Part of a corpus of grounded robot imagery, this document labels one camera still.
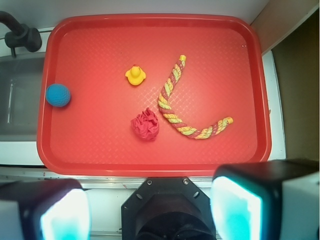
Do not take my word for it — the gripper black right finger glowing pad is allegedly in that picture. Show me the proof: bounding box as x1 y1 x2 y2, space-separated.
210 159 320 240

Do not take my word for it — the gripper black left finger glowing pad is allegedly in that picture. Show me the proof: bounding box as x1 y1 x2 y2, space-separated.
0 179 92 240

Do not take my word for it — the crumpled red paper ball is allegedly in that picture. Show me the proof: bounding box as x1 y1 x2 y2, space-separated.
130 107 160 141

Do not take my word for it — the red yellow twisted rope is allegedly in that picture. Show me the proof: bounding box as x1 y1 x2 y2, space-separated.
157 54 234 141

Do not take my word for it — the blue textured ball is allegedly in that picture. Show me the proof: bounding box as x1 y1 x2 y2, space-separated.
45 83 71 108

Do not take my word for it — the red plastic tray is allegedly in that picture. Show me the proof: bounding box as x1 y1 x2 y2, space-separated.
36 14 271 177

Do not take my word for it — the black sink faucet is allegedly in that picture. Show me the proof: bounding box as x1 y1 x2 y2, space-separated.
0 11 43 58

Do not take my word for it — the stainless steel sink basin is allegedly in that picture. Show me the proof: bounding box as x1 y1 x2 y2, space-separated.
0 52 45 142

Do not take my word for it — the yellow rubber duck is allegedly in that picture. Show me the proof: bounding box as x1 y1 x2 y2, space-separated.
125 65 147 86

